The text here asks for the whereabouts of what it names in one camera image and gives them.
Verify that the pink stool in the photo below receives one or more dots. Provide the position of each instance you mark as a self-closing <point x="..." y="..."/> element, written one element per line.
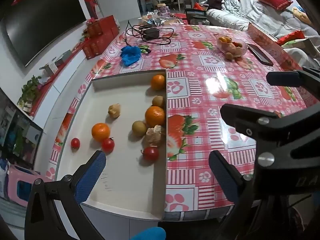
<point x="17" y="182"/>

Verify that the yellow plush toy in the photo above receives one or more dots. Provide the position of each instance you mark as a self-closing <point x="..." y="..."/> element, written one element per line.
<point x="302" y="15"/>

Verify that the white open box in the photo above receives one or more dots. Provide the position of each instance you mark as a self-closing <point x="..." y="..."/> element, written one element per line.
<point x="48" y="68"/>

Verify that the crumpled grey blanket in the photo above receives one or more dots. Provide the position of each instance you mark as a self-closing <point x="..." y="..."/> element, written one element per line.
<point x="231" y="3"/>

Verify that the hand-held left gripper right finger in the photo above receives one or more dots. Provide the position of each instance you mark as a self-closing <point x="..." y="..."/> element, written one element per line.
<point x="225" y="177"/>

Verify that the white television cabinet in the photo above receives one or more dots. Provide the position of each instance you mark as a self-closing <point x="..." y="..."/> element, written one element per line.
<point x="65" y="80"/>

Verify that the black phone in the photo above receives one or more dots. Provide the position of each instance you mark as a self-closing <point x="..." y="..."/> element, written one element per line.
<point x="260" y="54"/>

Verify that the green potted plant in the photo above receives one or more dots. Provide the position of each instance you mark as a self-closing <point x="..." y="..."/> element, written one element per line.
<point x="28" y="90"/>

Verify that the brown round fruit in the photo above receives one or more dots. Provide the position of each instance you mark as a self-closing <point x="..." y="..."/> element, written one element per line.
<point x="159" y="101"/>
<point x="238" y="44"/>
<point x="229" y="55"/>
<point x="139" y="128"/>

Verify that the blue rounded object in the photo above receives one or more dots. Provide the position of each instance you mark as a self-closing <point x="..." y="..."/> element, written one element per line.
<point x="150" y="233"/>

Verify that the black box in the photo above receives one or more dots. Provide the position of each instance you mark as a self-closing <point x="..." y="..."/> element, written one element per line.
<point x="196" y="15"/>

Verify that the dark bag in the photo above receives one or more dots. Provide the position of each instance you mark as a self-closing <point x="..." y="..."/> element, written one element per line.
<point x="215" y="1"/>

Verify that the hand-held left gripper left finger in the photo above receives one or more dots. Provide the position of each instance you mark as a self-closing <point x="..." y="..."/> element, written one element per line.
<point x="92" y="177"/>

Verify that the stack of red gift boxes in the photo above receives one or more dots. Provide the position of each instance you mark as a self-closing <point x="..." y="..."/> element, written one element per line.
<point x="100" y="37"/>

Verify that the black television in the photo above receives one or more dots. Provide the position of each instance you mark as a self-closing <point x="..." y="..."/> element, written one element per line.
<point x="42" y="22"/>

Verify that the grey cardboard box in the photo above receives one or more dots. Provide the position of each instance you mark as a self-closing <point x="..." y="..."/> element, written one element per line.
<point x="62" y="57"/>

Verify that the grey white sofa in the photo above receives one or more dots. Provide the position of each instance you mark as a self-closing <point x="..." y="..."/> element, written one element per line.
<point x="265" y="15"/>

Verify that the flat cardboard piece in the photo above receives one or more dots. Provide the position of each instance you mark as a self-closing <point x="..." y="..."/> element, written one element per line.
<point x="305" y="47"/>

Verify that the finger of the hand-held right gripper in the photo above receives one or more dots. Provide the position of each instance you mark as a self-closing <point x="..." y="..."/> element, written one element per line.
<point x="242" y="118"/>
<point x="285" y="78"/>

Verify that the black plug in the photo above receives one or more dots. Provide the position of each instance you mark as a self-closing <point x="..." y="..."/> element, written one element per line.
<point x="147" y="51"/>

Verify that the red embroidered pillow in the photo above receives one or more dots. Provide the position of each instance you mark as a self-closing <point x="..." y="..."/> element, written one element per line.
<point x="273" y="0"/>

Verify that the red cushion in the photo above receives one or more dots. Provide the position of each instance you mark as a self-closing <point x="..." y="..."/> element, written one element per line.
<point x="291" y="37"/>

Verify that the dark glass cabinet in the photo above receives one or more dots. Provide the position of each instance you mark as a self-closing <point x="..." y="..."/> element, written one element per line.
<point x="20" y="140"/>

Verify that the red tomato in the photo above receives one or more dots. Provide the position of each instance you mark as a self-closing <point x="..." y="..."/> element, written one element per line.
<point x="108" y="145"/>
<point x="150" y="153"/>
<point x="75" y="143"/>

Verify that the clear glass bowl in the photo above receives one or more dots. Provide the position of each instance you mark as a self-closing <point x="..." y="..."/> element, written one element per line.
<point x="243" y="50"/>

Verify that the clear plastic bag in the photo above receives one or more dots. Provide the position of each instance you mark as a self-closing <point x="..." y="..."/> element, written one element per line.
<point x="160" y="18"/>

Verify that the white cardboard tray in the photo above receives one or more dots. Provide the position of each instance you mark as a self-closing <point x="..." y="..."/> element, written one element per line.
<point x="125" y="180"/>

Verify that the blue glove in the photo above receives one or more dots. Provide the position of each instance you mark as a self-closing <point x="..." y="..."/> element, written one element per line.
<point x="130" y="54"/>

